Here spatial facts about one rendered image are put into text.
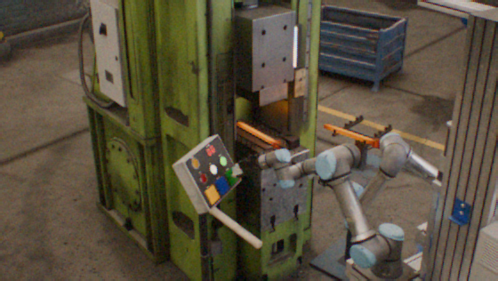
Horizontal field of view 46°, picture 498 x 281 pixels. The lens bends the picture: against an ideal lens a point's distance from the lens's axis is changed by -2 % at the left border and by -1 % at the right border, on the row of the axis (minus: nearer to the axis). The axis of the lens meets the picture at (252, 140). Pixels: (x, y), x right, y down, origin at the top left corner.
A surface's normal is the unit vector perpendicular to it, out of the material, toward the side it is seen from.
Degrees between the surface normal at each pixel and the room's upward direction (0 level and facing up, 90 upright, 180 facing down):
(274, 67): 90
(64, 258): 0
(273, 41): 90
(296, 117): 90
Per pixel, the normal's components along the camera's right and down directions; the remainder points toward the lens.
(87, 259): 0.00, -0.89
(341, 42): -0.57, 0.36
